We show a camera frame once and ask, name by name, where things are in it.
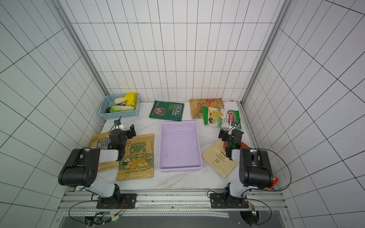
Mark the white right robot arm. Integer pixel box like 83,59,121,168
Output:
218,128,274,208

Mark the sour cream onion chips bag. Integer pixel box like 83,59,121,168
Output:
116,134,155,181

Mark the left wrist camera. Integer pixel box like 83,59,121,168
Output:
114,119,123,129

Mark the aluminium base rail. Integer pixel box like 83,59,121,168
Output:
58,189,288,218

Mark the yellow snack bag in basket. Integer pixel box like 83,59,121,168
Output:
124,93,138,110

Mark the green REAL chips bag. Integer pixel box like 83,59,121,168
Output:
149,101,184,122

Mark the cream red cassava chips bag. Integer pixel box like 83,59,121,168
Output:
202,140,239,179

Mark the brown orange chips bag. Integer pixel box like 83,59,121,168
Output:
190,98,224,119

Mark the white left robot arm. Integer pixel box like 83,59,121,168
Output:
58,125,136,209

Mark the sea salt chips bag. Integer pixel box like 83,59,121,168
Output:
90,132,119,172

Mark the blue plastic basket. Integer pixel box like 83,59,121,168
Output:
98,93,140,120

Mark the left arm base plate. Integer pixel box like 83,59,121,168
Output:
96,193,137,209

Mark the small red snack bag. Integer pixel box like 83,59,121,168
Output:
269,177,279,190

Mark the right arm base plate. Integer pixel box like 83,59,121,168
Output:
208,193,249,209

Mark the purple plastic basket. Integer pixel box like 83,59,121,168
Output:
158,121,202,173

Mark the green white cassava chips bag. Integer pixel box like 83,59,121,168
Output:
203,107,241,130

